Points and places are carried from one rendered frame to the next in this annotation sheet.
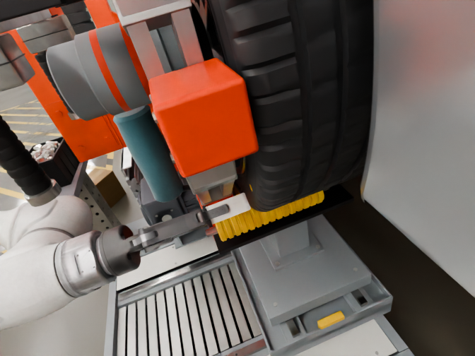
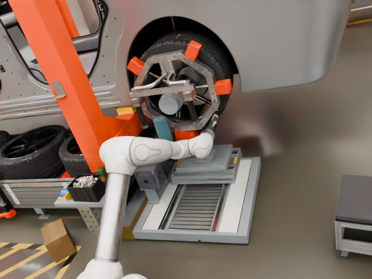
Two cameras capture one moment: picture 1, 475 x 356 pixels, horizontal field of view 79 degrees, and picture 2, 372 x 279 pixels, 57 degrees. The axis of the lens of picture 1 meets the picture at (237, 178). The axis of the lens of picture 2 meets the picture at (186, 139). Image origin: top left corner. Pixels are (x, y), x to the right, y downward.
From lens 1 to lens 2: 205 cm
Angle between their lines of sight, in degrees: 48
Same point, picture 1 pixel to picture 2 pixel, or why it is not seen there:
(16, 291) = (208, 138)
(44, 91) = (99, 137)
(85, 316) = (151, 256)
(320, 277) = (223, 153)
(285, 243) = not seen: hidden behind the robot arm
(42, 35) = (141, 99)
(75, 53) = (174, 94)
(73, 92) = (178, 103)
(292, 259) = (212, 155)
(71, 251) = (207, 130)
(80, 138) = not seen: hidden behind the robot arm
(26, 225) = (184, 141)
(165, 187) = not seen: hidden behind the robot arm
